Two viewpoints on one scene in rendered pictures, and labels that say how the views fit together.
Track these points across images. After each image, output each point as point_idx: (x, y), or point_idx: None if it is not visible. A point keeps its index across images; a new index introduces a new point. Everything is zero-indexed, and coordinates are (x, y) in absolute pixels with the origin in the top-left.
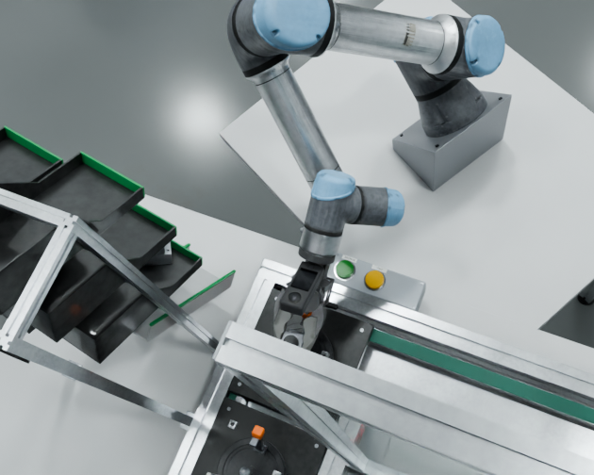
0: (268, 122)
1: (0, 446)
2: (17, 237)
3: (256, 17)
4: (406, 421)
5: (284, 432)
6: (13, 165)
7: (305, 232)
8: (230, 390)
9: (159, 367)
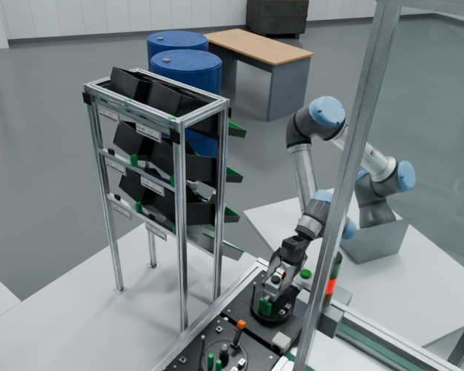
0: (270, 213)
1: (56, 316)
2: None
3: (311, 106)
4: None
5: (251, 344)
6: None
7: (303, 216)
8: (222, 312)
9: (174, 302)
